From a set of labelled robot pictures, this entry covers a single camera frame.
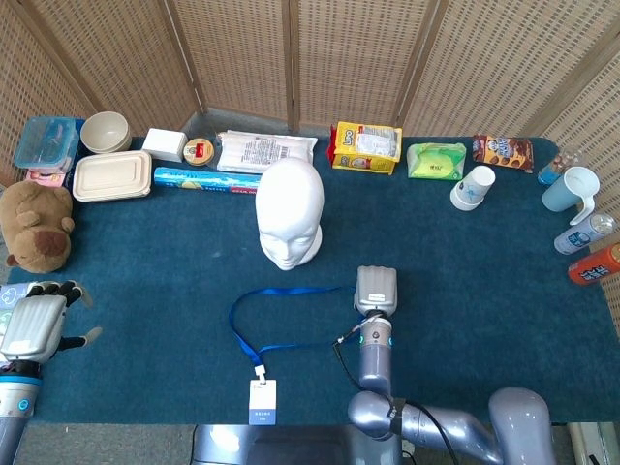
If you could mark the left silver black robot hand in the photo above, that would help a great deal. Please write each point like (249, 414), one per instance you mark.
(34, 324)

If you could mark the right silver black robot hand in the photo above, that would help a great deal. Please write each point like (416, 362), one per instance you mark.
(377, 290)

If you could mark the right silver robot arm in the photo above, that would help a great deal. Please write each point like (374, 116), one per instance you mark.
(375, 358)

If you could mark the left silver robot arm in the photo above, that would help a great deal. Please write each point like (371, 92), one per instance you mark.
(14, 402)

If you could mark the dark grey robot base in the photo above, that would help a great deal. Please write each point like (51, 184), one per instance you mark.
(281, 445)

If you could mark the white tissue pack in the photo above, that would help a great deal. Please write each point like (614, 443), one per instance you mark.
(10, 295)

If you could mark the blue carpet table cover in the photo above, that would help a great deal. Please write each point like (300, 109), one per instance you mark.
(460, 300)

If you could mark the brown plush animal toy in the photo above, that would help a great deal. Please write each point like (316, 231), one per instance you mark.
(36, 227)

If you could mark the white foam mannequin head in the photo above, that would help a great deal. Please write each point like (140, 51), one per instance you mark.
(289, 203)

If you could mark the white paper cup stack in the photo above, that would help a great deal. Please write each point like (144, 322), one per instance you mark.
(472, 190)

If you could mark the green wet wipes pack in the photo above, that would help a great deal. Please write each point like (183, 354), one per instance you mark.
(435, 161)

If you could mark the yellow cracker pack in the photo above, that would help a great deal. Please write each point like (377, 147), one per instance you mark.
(368, 147)

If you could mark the pink flat box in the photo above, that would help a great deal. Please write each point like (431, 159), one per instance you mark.
(46, 178)

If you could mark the beige lidded takeaway container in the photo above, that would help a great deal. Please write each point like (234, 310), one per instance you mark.
(112, 175)

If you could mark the white printed plastic package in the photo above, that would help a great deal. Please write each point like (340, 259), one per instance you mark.
(264, 151)

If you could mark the blue-lid clear lunch box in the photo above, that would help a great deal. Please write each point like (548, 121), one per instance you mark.
(46, 143)

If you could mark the brown cookie pack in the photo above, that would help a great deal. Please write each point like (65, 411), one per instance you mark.
(504, 152)

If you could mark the beige bowl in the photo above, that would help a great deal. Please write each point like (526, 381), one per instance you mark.
(104, 131)
(129, 143)

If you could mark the blue plastic wrap box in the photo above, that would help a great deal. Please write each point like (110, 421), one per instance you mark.
(203, 180)

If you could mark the white blue drink bottle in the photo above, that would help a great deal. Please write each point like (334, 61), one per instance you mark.
(581, 235)

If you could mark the clear bottle with blue label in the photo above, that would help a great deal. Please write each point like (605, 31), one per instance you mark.
(557, 167)

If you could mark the orange drink bottle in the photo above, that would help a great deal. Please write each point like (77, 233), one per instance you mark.
(597, 267)

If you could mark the white cardboard box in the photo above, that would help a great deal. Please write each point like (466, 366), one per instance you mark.
(164, 144)

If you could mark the round tin with red label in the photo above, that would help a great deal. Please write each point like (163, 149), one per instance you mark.
(199, 151)

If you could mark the wicker folding screen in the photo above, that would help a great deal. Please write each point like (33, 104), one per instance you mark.
(339, 48)

